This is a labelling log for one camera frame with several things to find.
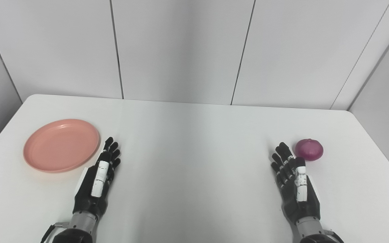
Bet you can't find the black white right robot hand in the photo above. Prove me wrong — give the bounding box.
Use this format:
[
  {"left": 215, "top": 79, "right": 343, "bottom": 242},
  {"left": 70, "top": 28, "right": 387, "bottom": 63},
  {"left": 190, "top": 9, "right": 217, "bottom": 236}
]
[{"left": 270, "top": 142, "right": 321, "bottom": 225}]

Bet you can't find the red onion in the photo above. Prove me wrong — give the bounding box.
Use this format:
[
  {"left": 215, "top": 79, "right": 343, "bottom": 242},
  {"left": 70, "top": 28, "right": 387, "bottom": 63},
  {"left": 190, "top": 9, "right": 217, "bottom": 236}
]
[{"left": 294, "top": 138, "right": 324, "bottom": 162}]

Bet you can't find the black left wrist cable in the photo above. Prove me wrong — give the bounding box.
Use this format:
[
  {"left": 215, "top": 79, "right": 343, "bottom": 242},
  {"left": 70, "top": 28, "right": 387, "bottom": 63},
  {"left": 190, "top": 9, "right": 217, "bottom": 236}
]
[{"left": 41, "top": 222, "right": 70, "bottom": 243}]

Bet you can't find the pink round plate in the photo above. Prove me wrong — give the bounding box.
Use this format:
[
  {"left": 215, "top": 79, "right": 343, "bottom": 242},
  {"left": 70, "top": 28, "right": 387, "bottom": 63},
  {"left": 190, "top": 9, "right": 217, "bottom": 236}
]
[{"left": 23, "top": 118, "right": 100, "bottom": 173}]

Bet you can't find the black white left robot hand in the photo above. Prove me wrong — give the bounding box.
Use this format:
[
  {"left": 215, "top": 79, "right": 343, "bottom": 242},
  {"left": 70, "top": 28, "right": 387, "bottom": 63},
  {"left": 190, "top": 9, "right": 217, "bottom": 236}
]
[{"left": 73, "top": 137, "right": 122, "bottom": 219}]

